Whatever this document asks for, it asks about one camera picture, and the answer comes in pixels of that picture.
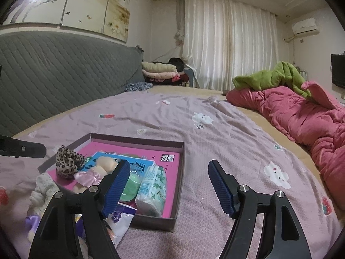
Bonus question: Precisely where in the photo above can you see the blue floral cloth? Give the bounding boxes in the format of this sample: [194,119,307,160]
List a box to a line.
[125,82,154,92]

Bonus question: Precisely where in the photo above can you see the green fleece blanket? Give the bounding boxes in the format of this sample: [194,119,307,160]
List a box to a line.
[232,62,313,98]

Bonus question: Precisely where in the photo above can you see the grey quilted headboard cover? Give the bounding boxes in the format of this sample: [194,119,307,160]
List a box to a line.
[0,27,146,138]

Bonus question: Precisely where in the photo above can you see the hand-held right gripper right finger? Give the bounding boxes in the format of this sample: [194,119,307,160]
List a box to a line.
[207,160,310,259]

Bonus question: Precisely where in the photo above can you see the grey bedside cabinet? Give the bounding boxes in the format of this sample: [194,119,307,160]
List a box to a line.
[185,66,198,88]

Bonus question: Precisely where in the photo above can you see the cartoon face tissue packet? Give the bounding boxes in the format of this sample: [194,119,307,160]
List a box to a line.
[75,202,135,249]

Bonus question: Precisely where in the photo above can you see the metal chair rail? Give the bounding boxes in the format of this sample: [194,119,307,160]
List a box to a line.
[295,66,308,81]

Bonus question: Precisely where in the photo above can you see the black television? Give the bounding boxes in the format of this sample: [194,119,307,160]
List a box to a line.
[331,54,345,88]

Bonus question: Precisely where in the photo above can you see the large green leaf tissue packet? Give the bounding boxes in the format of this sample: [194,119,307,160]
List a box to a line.
[135,166,168,218]

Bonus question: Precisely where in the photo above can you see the leopard print scrunchie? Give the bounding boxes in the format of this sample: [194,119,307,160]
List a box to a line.
[55,145,85,181]

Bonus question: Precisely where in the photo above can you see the black cloth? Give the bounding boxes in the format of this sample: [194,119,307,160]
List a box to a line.
[168,57,186,72]

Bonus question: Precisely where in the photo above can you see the blue book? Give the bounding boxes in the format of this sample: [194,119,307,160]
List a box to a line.
[83,152,158,173]

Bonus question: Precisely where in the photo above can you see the pink quilt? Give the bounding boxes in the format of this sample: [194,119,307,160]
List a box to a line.
[226,81,345,200]

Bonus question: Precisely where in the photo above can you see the pink book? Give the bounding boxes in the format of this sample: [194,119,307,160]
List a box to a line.
[49,140,181,218]

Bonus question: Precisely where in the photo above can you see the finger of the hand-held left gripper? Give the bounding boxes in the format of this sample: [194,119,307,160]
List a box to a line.
[0,135,47,159]

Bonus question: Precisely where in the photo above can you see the floral wall painting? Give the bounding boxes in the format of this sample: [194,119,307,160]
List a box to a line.
[0,0,131,42]

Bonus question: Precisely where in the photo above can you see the shallow brown cardboard box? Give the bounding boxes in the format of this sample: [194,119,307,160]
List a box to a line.
[38,133,185,232]

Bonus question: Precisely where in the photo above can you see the pink folded cloth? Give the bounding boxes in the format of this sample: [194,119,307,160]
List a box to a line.
[143,70,180,80]

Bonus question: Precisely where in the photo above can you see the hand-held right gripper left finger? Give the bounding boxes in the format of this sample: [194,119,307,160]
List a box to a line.
[28,160,130,259]

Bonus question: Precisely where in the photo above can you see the dark red folded cloth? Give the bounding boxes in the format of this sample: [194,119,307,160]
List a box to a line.
[146,74,190,87]

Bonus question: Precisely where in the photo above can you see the green sponge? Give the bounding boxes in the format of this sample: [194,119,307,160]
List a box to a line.
[120,171,142,203]

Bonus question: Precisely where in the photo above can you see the white air conditioner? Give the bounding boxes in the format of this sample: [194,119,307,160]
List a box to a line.
[292,17,317,35]

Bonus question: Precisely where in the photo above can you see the white curtain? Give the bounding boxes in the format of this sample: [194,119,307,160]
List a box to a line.
[176,0,279,91]

